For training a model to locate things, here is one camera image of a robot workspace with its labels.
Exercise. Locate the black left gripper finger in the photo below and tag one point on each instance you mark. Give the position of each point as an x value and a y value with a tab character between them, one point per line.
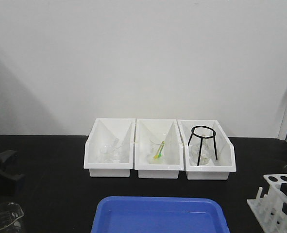
10	184
7	158

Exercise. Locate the white test tube rack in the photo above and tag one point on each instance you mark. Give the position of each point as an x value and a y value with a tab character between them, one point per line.
267	208

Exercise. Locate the right white storage bin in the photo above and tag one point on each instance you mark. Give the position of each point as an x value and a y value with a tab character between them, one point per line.
216	169

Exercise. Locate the white storage bin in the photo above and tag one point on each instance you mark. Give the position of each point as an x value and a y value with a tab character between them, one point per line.
162	129
216	169
105	131

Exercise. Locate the glass flask under tripod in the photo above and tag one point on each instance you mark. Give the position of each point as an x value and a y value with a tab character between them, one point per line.
205	153

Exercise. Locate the left white storage bin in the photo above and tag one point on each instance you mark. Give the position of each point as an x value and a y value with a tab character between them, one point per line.
105	131

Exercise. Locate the blue plastic tray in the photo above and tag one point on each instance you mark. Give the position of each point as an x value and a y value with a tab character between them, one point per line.
127	214

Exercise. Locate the yellow green droppers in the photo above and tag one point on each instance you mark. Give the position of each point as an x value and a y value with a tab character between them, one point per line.
159	151

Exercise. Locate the middle white storage bin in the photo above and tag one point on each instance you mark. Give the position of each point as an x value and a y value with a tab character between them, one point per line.
162	129

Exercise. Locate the black wire tripod stand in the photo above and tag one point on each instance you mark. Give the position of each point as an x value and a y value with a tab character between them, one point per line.
204	132

